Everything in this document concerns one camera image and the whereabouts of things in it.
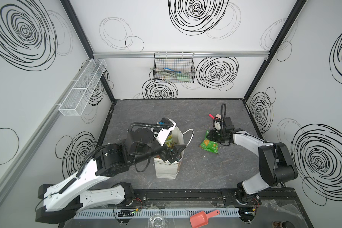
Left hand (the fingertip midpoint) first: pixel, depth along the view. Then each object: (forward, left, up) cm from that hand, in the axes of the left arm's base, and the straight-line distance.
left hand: (178, 140), depth 55 cm
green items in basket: (+45, -2, -3) cm, 45 cm away
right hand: (+21, -22, -31) cm, 43 cm away
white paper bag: (-5, +4, -21) cm, 22 cm away
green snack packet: (+15, -21, -32) cm, 41 cm away
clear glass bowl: (-24, +9, -39) cm, 46 cm away
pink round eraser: (+39, -31, -32) cm, 59 cm away
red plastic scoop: (-23, -13, -36) cm, 44 cm away
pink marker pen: (+41, -27, -35) cm, 60 cm away
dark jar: (-24, -47, -26) cm, 59 cm away
